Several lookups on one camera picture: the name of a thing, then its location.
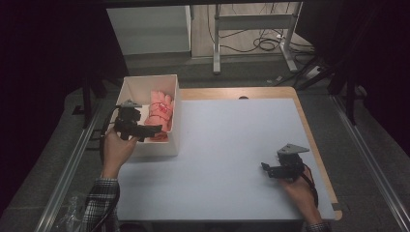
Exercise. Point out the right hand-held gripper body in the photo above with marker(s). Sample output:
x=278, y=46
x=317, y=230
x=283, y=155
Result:
x=290, y=164

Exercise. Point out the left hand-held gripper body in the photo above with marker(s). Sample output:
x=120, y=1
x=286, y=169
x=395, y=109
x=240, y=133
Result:
x=127, y=121

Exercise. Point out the pink glove with red print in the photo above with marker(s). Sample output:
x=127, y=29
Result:
x=160, y=109

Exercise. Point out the white box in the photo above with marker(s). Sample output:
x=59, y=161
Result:
x=172, y=141

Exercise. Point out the person's right hand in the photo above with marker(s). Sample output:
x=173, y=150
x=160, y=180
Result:
x=301, y=195

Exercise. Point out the person's left hand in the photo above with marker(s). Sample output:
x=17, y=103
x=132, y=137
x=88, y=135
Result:
x=116, y=154

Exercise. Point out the pale blue table mat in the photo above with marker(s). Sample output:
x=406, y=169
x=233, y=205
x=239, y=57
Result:
x=225, y=161

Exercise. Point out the dark metal stand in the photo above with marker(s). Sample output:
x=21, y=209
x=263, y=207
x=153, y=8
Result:
x=349, y=93
x=87, y=100

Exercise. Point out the white cabinet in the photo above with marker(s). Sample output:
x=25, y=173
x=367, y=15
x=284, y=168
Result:
x=148, y=29

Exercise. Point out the white power strip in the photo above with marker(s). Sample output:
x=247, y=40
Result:
x=313, y=72

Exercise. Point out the dark curtain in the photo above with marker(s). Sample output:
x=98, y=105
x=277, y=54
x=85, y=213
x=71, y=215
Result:
x=42, y=64
x=377, y=58

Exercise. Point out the clear plastic bag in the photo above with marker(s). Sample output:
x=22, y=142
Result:
x=71, y=212

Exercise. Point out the black floor bracket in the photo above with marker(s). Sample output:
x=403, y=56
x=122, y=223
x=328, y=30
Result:
x=95, y=138

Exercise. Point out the aluminium rail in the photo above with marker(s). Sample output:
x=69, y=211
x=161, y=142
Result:
x=370, y=161
x=64, y=174

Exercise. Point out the grey metal desk frame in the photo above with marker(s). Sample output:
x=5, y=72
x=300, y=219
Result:
x=254, y=22

